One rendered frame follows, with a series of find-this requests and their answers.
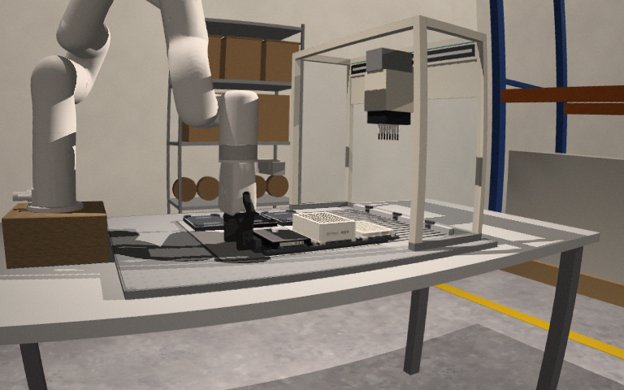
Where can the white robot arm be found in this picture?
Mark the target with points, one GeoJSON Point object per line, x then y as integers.
{"type": "Point", "coordinates": [56, 81]}

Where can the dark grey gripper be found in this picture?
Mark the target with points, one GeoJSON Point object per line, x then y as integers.
{"type": "Point", "coordinates": [237, 192]}

